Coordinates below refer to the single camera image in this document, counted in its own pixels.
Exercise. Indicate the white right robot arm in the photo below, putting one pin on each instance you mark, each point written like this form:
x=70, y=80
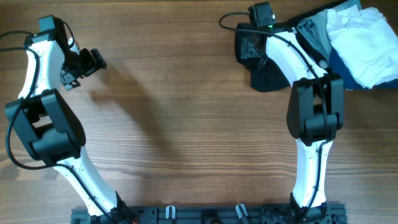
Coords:
x=314, y=114

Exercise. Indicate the dark blue folded garment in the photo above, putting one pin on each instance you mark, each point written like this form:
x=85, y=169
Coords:
x=338, y=66

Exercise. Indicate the white folded shirt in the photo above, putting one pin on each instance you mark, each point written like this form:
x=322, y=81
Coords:
x=366, y=44

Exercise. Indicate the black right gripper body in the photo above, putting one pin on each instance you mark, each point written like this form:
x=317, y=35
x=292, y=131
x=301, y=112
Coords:
x=245, y=45

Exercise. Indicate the black polo shirt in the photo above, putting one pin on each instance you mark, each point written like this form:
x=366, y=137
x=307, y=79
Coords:
x=269, y=77

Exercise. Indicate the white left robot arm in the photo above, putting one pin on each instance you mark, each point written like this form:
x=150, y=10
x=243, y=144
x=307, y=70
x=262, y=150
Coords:
x=48, y=128

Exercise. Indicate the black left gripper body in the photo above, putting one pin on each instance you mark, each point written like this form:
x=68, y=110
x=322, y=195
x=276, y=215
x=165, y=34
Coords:
x=78, y=65

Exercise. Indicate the black folded garment in pile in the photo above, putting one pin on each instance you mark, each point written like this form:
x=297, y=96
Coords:
x=295, y=20

